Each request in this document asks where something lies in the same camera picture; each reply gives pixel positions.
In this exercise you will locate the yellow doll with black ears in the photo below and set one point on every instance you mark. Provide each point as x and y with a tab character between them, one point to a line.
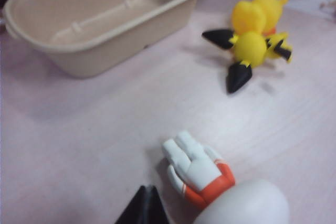
249	48

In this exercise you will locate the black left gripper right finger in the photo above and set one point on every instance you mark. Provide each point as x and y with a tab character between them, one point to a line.
156	211

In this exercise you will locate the yellow duck doll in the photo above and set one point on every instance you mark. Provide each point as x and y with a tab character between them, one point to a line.
246	14

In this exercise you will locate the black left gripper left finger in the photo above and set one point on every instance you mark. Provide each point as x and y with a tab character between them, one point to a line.
135	211

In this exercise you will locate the white and orange doll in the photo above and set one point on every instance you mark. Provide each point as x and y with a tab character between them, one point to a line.
199	166

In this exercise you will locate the beige paper pulp box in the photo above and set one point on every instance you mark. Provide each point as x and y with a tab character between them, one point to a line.
78	51

